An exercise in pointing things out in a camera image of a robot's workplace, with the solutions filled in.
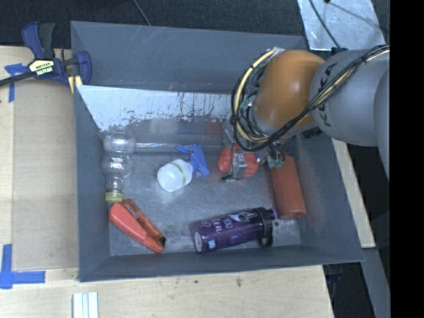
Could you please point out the orange stapler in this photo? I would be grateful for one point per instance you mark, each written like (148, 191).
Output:
(130, 222)

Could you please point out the clear plastic bottle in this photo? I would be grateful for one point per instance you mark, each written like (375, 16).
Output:
(116, 159)

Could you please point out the white spray bottle blue head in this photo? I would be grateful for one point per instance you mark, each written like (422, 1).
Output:
(174, 176)

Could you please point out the purple water bottle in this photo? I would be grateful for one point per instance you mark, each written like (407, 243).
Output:
(228, 230)

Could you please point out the orange toy food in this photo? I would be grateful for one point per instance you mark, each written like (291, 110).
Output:
(224, 162)

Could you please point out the grey metal bin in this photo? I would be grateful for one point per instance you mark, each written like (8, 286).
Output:
(185, 58)

